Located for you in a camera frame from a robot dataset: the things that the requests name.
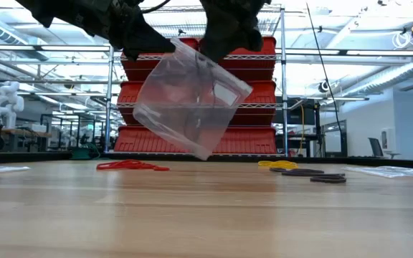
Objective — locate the black white ceiling camera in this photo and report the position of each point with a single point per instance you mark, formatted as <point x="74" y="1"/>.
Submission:
<point x="323" y="86"/>

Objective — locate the black framed screen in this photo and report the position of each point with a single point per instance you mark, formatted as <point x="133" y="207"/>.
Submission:
<point x="333" y="141"/>

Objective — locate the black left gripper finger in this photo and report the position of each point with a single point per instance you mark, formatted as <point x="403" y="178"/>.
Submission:
<point x="145" y="37"/>
<point x="133" y="55"/>

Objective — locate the red plastic bin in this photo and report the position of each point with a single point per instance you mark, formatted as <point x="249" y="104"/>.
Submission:
<point x="260" y="68"/>
<point x="127" y="96"/>
<point x="127" y="143"/>
<point x="256" y="143"/>
<point x="135" y="71"/>
<point x="264" y="107"/>

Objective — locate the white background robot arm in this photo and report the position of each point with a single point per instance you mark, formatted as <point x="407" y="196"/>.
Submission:
<point x="7" y="104"/>

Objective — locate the black office chair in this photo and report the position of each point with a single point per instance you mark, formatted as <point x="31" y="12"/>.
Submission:
<point x="375" y="147"/>

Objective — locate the yellow rubber band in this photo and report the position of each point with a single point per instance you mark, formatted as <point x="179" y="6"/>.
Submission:
<point x="267" y="163"/>
<point x="289" y="165"/>
<point x="280" y="167"/>

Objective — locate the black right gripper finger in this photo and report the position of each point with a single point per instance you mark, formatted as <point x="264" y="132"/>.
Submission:
<point x="213" y="43"/>
<point x="233" y="44"/>

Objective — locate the small white side table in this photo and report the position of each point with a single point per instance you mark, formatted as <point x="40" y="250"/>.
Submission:
<point x="393" y="154"/>

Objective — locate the wooden background desk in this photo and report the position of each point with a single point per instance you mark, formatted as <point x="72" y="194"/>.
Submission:
<point x="20" y="132"/>

